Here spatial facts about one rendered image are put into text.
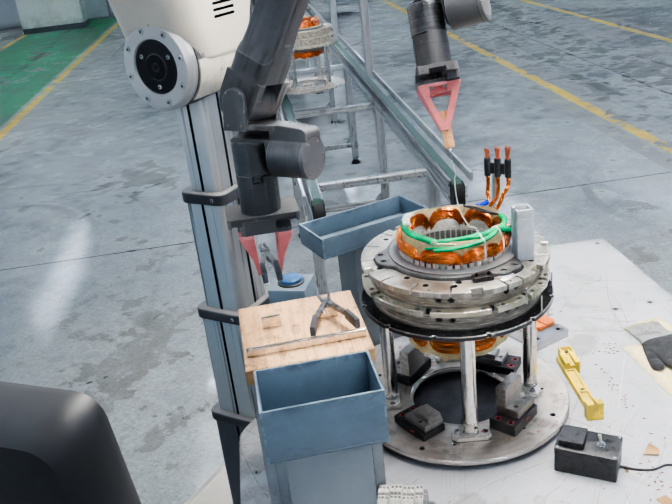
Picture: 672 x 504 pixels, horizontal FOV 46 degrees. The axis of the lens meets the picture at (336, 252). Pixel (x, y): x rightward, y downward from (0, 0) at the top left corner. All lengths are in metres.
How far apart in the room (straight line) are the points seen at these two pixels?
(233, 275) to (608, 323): 0.80
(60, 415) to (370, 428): 0.92
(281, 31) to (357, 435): 0.54
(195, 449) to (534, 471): 1.67
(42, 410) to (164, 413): 2.88
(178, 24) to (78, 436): 1.25
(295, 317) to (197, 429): 1.71
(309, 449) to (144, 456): 1.82
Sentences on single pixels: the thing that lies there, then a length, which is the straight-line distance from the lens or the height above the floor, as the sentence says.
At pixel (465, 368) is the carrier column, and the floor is 0.95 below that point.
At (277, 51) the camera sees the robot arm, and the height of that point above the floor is 1.49.
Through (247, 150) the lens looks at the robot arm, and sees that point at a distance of 1.06.
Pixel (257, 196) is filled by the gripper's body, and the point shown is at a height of 1.31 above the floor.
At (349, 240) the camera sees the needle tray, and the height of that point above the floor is 1.05.
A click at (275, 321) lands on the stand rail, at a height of 1.07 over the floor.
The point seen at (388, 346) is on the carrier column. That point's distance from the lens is 1.42.
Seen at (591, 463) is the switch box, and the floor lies 0.81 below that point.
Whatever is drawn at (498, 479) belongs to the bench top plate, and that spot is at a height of 0.78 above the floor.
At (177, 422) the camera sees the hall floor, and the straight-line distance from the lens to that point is 2.99.
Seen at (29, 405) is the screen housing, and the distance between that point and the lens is 0.18.
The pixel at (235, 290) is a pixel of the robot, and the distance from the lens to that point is 1.60.
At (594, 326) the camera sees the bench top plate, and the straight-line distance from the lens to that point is 1.77.
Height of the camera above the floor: 1.65
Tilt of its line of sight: 24 degrees down
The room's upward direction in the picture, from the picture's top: 7 degrees counter-clockwise
